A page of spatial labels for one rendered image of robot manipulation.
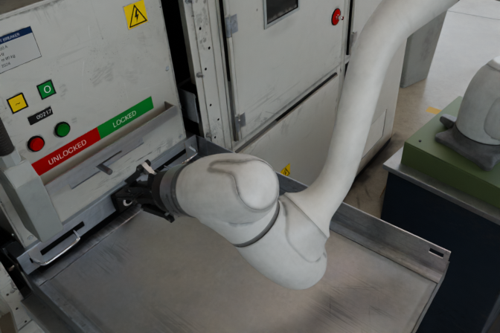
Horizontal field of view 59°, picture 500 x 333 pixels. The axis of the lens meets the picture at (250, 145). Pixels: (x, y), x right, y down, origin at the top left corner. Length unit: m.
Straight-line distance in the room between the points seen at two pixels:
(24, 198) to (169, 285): 0.35
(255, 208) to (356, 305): 0.43
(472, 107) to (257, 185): 0.85
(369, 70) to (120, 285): 0.68
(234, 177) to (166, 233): 0.54
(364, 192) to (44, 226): 1.80
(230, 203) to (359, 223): 0.52
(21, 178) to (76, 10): 0.34
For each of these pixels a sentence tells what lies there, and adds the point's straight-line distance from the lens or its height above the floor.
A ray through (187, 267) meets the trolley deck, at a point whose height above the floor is 0.85.
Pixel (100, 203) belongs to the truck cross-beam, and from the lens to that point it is 1.12.
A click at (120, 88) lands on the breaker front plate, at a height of 1.16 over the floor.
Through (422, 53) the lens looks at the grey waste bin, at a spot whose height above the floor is 0.24.
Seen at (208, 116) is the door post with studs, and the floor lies 0.98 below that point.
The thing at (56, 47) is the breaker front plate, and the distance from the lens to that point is 0.94.
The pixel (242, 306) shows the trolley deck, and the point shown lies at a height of 0.85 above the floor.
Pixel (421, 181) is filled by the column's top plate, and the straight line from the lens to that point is 1.38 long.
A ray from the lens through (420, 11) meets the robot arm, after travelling 0.74.
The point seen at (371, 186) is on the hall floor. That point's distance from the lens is 2.46.
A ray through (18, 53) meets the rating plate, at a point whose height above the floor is 1.32.
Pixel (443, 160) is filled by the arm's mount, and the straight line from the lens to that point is 1.36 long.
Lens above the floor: 1.64
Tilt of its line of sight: 37 degrees down
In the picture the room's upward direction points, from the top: 4 degrees counter-clockwise
